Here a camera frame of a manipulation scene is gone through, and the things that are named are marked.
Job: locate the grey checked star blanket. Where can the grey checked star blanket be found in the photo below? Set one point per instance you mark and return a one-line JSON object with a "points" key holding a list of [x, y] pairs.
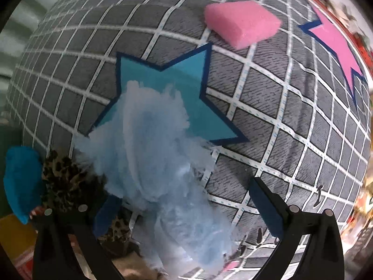
{"points": [[262, 108]]}

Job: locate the leopard print scrunchie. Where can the leopard print scrunchie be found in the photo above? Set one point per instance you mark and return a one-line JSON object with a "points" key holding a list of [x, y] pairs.
{"points": [[64, 178]]}

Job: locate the light blue fluffy cloth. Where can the light blue fluffy cloth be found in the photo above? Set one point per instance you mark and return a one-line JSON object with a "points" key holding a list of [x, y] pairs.
{"points": [[145, 166]]}

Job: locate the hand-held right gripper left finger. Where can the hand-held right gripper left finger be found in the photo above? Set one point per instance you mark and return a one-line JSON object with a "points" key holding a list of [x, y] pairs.
{"points": [[106, 214]]}

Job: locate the blue fuzzy scrunchie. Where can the blue fuzzy scrunchie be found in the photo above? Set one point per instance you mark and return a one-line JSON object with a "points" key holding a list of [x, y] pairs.
{"points": [[23, 180]]}

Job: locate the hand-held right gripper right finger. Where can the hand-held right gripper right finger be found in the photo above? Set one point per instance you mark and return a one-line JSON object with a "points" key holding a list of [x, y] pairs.
{"points": [[265, 207]]}

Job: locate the pink sponge block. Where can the pink sponge block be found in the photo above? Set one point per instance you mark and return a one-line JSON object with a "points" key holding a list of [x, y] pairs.
{"points": [[242, 23]]}

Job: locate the orange printed packaging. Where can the orange printed packaging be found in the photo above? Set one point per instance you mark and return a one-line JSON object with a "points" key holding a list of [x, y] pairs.
{"points": [[17, 239]]}

